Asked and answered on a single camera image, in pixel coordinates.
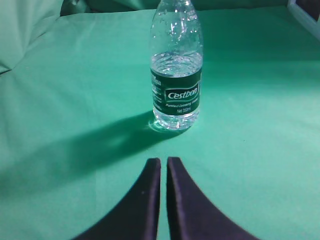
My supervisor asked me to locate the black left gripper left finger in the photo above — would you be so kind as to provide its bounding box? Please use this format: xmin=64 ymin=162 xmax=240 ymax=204
xmin=75 ymin=158 xmax=161 ymax=240

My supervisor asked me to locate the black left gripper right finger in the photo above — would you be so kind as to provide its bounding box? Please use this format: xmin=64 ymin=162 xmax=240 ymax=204
xmin=166 ymin=157 xmax=257 ymax=240

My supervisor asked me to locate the clear plastic water bottle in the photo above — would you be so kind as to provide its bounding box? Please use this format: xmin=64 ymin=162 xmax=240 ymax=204
xmin=149 ymin=0 xmax=204 ymax=131

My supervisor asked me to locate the green cloth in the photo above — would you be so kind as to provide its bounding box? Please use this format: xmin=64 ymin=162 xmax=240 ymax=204
xmin=0 ymin=6 xmax=320 ymax=240

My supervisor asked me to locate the white drawer cabinet frame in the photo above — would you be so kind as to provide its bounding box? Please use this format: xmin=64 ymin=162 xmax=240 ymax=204
xmin=287 ymin=0 xmax=320 ymax=40

